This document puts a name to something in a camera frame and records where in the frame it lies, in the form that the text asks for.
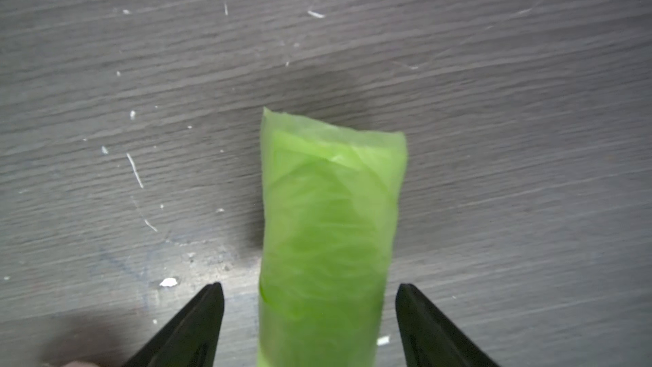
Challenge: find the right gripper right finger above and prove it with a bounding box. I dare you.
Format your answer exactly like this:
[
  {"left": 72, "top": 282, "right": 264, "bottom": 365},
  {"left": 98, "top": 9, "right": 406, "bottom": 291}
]
[{"left": 395, "top": 284, "right": 497, "bottom": 367}]

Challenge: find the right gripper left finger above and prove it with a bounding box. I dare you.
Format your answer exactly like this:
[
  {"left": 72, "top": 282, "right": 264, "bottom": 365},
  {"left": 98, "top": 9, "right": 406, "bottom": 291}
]
[{"left": 124, "top": 282, "right": 224, "bottom": 367}]

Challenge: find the green trash bag roll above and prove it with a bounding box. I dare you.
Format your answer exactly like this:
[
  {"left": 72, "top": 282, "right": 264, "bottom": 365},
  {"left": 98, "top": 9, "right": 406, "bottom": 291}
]
[{"left": 256, "top": 110, "right": 409, "bottom": 366}]

